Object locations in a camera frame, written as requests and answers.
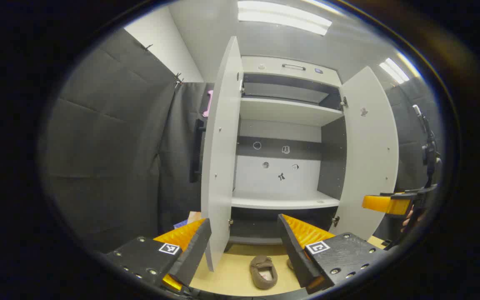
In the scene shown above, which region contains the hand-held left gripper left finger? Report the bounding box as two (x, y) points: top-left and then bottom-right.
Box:
(106, 217), (212, 292)

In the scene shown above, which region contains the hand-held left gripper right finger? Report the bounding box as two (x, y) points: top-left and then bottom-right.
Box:
(277, 214), (388, 295)

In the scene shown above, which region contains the black backdrop cloth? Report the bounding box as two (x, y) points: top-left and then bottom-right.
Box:
(40, 27), (443, 255)

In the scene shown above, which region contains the long ceiling light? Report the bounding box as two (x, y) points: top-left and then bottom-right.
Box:
(237, 0), (333, 36)

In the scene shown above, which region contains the black door handle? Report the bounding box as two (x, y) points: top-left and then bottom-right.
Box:
(189, 119), (206, 183)

